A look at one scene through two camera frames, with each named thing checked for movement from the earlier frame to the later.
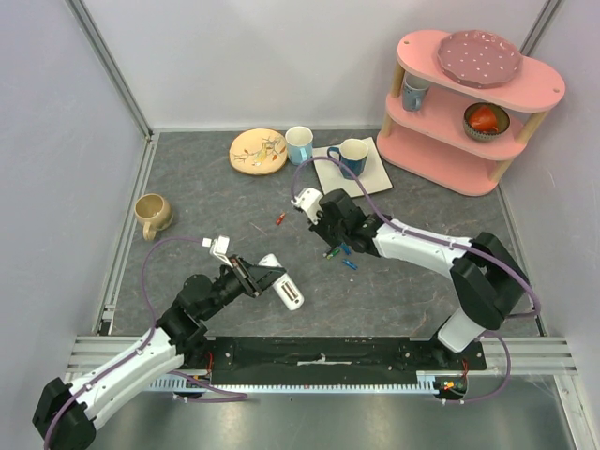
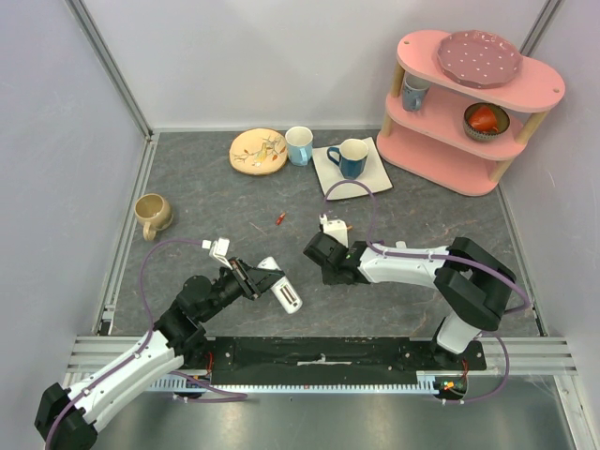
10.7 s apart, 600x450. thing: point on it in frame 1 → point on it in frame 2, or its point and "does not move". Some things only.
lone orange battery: [280, 218] does not move
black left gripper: [268, 274] does not move
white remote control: [285, 285] does not move
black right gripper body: [329, 230] → [318, 250]
